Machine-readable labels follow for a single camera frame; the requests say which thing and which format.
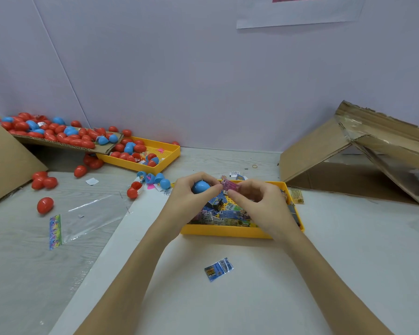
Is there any blue packet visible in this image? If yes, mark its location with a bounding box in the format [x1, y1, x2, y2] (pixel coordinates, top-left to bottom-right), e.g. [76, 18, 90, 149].
[203, 257, 235, 282]

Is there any yellow tray under eggs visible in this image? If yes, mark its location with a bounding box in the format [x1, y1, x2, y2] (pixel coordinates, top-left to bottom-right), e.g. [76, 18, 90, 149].
[96, 136, 182, 174]

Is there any tall brown cardboard box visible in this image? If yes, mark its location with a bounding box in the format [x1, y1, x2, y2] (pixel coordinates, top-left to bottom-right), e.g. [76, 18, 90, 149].
[0, 115, 48, 208]

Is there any brown cardboard sheet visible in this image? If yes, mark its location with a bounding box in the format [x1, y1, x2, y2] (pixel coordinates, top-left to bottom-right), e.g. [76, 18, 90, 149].
[14, 134, 123, 155]

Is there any person's left hand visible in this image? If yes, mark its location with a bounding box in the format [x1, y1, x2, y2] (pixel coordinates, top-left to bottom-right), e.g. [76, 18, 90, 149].
[152, 172, 226, 247]

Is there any yellow plastic tray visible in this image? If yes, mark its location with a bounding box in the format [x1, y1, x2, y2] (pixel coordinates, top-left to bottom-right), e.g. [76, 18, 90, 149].
[180, 179, 305, 239]

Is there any torn flattened cardboard box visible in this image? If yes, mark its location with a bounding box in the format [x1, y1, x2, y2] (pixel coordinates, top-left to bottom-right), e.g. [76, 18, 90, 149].
[279, 101, 419, 205]

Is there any person's right hand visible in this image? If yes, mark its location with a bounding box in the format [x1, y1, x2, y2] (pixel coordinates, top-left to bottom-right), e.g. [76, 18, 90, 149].
[227, 179, 303, 250]

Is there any person's left forearm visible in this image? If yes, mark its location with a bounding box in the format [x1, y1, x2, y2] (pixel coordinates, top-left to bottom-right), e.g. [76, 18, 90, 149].
[75, 232, 177, 335]

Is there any clear bag with coloured label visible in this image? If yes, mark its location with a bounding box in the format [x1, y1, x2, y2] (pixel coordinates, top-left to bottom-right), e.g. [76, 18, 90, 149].
[49, 194, 134, 250]

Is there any yellow label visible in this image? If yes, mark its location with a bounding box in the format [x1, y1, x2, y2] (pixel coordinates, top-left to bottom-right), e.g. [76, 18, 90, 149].
[288, 188, 305, 205]

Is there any white paper sign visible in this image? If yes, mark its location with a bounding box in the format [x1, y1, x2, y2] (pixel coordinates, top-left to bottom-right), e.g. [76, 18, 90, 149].
[237, 0, 367, 30]

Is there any pile of plastic eggs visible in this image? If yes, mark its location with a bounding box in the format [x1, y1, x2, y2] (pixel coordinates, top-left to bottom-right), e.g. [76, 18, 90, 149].
[0, 112, 181, 215]

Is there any person's right forearm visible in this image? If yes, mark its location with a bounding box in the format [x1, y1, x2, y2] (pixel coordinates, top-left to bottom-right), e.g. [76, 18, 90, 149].
[278, 234, 393, 335]

